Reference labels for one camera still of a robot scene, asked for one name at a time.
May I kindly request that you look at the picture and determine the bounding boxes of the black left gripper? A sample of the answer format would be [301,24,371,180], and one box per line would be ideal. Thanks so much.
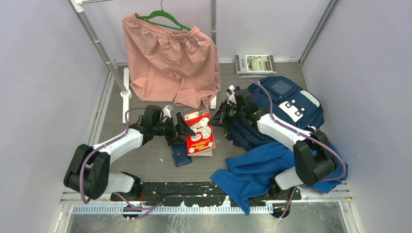
[153,112,195,146]

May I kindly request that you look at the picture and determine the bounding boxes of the small blue wallet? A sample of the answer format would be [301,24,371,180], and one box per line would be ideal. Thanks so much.
[172,143,192,167]

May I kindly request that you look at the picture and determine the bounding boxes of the metal clothes rack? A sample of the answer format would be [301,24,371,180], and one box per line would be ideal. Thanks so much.
[68,0,218,124]

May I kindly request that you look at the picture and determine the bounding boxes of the pink shorts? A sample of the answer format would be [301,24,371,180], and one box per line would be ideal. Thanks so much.
[122,13,221,108]

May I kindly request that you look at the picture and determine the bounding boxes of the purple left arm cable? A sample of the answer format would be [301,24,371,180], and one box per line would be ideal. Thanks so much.
[79,107,170,221]

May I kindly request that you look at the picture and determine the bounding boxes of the grey magazine stack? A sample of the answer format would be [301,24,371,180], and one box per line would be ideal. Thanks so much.
[235,54,277,78]

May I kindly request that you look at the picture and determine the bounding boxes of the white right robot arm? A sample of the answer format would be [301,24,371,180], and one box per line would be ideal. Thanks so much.
[208,89,346,200]

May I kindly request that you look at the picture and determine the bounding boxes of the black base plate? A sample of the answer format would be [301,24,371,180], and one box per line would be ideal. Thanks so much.
[120,182,293,209]

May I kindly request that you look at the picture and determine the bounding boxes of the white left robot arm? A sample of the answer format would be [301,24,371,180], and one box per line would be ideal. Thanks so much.
[63,105,196,203]

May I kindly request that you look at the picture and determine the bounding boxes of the red cartoon book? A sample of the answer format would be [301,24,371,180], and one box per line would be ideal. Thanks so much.
[183,107,215,157]

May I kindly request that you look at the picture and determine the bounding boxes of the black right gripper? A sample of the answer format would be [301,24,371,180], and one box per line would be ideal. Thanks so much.
[208,101,245,127]

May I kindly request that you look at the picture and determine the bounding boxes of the navy blue backpack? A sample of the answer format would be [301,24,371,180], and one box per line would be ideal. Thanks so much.
[225,76,325,151]

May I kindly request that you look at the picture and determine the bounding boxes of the green clothes hanger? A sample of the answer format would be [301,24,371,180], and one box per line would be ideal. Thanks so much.
[136,0,191,32]

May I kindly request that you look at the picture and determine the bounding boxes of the blue cloth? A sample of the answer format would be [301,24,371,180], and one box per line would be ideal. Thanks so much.
[210,141,348,216]

